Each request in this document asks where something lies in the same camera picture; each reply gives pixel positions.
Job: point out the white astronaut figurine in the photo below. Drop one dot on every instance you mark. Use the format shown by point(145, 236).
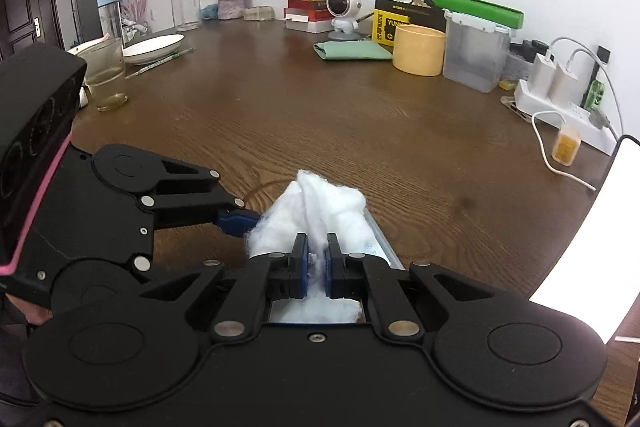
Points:
point(342, 7)

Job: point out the yellow black battery box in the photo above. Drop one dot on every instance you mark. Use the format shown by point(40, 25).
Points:
point(387, 24)

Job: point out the blue white water bottle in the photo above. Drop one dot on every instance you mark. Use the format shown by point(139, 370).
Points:
point(110, 9)

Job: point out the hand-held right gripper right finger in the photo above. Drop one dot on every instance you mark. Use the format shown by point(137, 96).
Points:
point(328, 268)

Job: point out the green folded cloth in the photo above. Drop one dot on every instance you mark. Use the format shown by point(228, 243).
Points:
point(352, 51)

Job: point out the red book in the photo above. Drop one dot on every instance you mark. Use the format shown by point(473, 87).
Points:
point(305, 7)

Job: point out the small clear box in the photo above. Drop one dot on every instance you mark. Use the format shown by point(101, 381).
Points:
point(258, 13)

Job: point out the brown door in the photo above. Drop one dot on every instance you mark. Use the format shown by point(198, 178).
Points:
point(27, 12)

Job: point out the red and white box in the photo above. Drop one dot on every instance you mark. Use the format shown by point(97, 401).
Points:
point(307, 24)

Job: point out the black charger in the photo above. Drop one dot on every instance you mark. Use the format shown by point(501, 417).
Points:
point(530, 49)

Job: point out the black wall socket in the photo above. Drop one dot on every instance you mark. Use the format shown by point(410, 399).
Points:
point(604, 54)

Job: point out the white power strip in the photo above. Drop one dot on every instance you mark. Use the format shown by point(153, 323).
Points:
point(575, 124)

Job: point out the white charger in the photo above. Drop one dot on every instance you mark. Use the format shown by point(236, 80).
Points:
point(564, 86)
point(542, 77)

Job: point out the small blue object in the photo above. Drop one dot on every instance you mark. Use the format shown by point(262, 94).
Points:
point(209, 12)

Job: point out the green patterned pen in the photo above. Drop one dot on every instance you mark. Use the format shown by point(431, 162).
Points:
point(160, 64)

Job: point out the glass cup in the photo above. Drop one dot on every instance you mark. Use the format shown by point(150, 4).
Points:
point(105, 79)

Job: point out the yellow cube adapter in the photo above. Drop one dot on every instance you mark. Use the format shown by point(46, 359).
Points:
point(566, 147)

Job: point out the white plate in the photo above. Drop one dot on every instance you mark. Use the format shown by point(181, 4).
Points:
point(152, 48)

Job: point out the black cased phone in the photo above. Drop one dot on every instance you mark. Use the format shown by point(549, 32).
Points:
point(590, 247)

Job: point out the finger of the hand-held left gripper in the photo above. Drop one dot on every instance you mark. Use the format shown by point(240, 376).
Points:
point(235, 221)

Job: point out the yellow round cup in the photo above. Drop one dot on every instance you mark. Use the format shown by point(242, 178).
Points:
point(419, 52)

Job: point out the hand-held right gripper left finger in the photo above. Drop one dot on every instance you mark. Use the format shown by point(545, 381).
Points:
point(300, 266)

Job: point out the person's left forearm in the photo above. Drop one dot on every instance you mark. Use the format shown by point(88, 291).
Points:
point(15, 357)

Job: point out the clear container with white lid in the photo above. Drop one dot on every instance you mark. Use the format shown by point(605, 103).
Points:
point(472, 57)

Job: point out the white cotton wad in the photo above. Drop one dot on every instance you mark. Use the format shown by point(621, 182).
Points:
point(310, 207)

